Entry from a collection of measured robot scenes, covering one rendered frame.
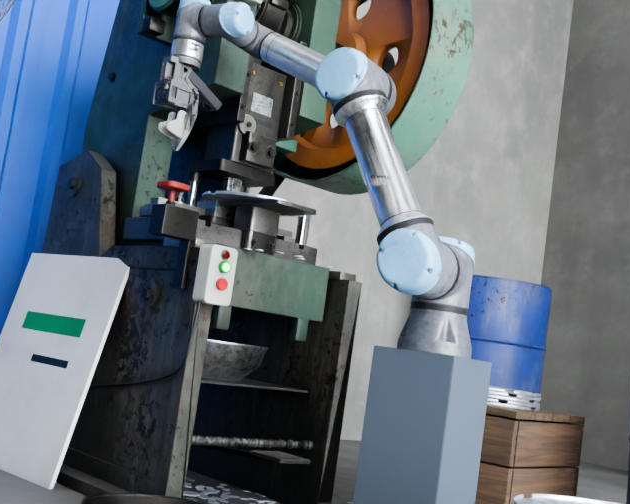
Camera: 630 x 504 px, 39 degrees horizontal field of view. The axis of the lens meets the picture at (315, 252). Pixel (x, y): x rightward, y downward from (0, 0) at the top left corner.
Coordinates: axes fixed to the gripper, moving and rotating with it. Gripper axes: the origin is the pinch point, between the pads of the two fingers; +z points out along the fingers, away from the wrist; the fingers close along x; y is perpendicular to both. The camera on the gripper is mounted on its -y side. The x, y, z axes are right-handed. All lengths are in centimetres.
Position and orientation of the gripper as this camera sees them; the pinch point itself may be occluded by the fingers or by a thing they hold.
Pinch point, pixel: (179, 146)
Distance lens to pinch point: 211.9
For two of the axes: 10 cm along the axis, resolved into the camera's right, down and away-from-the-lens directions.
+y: -7.3, -1.8, -6.6
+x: 6.7, 0.2, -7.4
